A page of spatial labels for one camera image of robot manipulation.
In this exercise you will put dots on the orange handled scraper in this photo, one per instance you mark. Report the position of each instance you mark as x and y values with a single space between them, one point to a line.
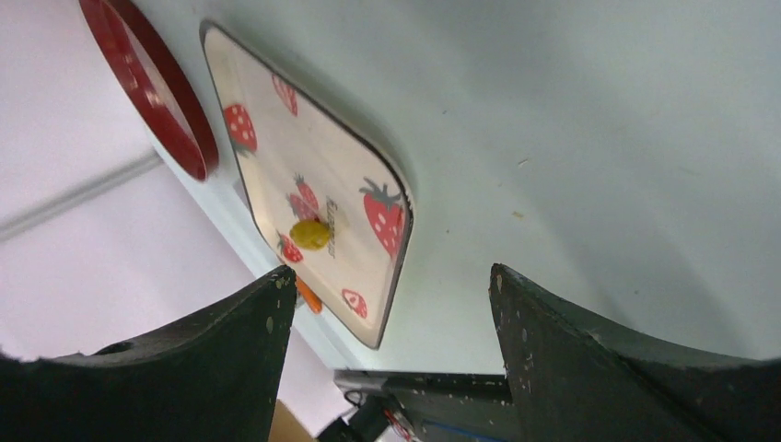
309 297

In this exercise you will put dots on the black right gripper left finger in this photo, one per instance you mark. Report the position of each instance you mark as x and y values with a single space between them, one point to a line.
212 375

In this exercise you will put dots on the aluminium frame rail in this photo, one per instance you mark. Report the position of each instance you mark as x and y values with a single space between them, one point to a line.
427 406

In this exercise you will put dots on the strawberry print tray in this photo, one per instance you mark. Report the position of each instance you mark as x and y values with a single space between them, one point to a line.
297 161

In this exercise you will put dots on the red round plate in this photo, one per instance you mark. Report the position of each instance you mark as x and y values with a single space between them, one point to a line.
154 82

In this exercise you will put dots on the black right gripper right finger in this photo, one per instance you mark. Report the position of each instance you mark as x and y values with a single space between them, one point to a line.
577 376

